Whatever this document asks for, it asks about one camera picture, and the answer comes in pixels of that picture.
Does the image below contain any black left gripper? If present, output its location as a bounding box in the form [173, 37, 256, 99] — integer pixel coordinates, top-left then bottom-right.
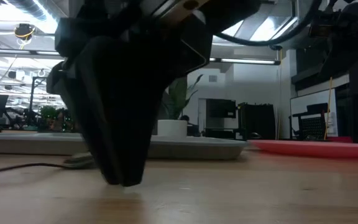
[47, 0, 214, 188]

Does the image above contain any black spoon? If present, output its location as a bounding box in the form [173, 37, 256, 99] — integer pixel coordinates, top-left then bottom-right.
[0, 151, 97, 177]

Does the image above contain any red round plate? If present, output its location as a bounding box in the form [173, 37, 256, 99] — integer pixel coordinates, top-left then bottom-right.
[248, 139, 358, 159]

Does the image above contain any grey plastic tray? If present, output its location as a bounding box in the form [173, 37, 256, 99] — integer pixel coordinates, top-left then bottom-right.
[0, 131, 250, 161]

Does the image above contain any green bushy plant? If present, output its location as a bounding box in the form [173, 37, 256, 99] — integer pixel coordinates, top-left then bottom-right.
[39, 105, 74, 131]

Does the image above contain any white plant pot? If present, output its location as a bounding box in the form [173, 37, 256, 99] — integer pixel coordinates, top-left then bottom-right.
[157, 119, 189, 139]

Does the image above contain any green potted plant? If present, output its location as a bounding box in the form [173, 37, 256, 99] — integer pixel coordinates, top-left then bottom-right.
[161, 73, 204, 122]

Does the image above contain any person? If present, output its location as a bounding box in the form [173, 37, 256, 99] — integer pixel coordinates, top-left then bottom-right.
[178, 114, 200, 138]

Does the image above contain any ceiling light tube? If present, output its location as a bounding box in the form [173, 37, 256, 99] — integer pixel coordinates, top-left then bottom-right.
[209, 57, 282, 66]

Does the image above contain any black cabinet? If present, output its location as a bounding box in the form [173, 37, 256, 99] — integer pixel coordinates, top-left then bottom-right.
[237, 102, 277, 141]

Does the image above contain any white whiteboard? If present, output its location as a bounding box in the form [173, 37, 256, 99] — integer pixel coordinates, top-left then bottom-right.
[290, 88, 338, 138]

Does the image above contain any black perforated chair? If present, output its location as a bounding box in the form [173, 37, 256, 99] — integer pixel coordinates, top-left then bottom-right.
[289, 103, 329, 141]

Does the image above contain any black wall monitor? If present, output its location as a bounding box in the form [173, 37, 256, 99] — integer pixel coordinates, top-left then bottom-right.
[206, 98, 237, 119]

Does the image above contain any yellow ceiling cable reel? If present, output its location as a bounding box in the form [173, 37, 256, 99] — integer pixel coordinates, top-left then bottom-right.
[13, 22, 37, 42]

